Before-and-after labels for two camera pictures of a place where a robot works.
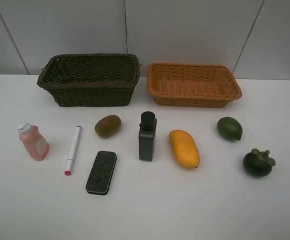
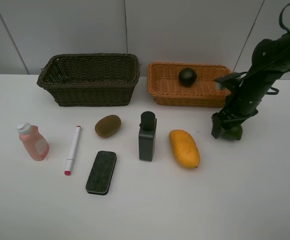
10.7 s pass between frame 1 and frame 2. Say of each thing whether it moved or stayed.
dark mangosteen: moved
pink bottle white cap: stayed
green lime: stayed
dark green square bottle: stayed
